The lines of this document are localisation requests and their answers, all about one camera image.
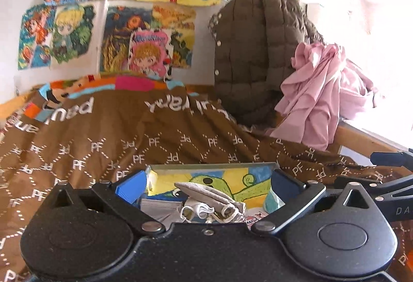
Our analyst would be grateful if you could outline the grey face mask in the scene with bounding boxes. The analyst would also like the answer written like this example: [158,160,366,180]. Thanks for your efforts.
[140,197,185,225]

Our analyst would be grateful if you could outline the colourful striped blanket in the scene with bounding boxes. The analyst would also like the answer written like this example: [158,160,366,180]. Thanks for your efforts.
[22,72,195,122]

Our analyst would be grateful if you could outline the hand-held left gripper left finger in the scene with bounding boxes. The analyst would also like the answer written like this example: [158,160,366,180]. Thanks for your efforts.
[48,170,166,236]

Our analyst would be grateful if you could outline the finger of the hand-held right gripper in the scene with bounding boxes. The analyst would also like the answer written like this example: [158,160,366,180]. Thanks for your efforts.
[370,149,413,172]
[332,173,413,203]

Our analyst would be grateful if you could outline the white face mask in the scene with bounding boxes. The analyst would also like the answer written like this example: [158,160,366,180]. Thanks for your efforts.
[180,201,215,224]

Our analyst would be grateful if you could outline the painted picture tray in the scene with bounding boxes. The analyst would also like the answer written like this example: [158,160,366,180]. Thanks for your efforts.
[145,162,281,215]

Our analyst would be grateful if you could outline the wooden bed frame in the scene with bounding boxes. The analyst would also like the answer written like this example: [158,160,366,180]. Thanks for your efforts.
[335,122,404,154]

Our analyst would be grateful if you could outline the pink crumpled cloth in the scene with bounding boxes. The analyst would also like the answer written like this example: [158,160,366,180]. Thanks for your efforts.
[269,41,385,152]

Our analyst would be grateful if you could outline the brown quilted jacket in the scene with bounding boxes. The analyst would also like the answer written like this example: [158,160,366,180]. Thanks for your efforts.
[209,0,325,128]

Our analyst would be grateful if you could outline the brown patterned blanket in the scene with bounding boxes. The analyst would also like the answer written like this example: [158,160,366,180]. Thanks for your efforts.
[0,85,413,282]

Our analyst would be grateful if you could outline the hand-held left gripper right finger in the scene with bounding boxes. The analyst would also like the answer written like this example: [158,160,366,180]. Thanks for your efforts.
[251,168,371,235]

